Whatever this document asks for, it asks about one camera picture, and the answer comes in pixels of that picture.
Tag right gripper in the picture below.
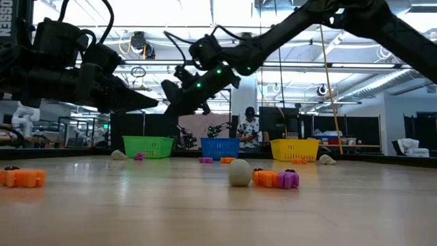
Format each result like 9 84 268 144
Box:
163 64 242 119

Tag green plastic basket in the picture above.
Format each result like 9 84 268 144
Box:
122 135 175 159

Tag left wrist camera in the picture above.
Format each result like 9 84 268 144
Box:
83 43 123 75

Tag blue and red boxes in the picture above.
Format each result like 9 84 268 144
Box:
313 130 343 146

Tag black ceiling device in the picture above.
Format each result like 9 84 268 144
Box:
130 31 156 61

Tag person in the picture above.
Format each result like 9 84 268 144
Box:
236 106 264 154

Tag wooden top desk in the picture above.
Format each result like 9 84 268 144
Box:
327 143 382 154

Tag brown backdrop panel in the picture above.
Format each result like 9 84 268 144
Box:
178 113 236 139

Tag yellow plastic basket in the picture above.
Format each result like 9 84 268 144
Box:
270 139 321 163

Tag white cloth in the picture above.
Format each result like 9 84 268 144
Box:
397 137 430 159

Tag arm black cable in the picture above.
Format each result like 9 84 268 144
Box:
163 24 247 68
57 0 115 47

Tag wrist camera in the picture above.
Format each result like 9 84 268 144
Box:
160 65 200 103
83 43 123 75

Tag yellow hanging cable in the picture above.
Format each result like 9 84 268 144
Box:
318 23 344 156

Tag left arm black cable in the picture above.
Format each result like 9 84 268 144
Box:
57 0 115 47

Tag blue plastic basket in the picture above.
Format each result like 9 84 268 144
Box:
199 137 241 161

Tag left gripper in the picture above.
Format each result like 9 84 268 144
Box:
0 63 160 114

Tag long ceiling light bar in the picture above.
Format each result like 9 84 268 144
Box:
121 58 414 69

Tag black hanging cable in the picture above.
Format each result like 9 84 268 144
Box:
277 47 288 139

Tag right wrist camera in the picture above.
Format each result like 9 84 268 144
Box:
160 65 200 103

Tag white ventilation duct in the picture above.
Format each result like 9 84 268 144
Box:
336 70 416 100

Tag ceiling light strip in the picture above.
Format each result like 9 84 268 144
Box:
261 100 363 105

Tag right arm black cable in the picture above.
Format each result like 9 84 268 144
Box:
163 24 247 68

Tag black office chair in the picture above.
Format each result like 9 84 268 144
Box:
391 139 409 157

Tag grey skull decoration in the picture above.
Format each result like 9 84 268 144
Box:
228 159 253 188
110 149 128 161
319 154 337 166

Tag black partition wall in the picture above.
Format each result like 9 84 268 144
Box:
109 113 179 151
402 111 437 153
312 115 382 153

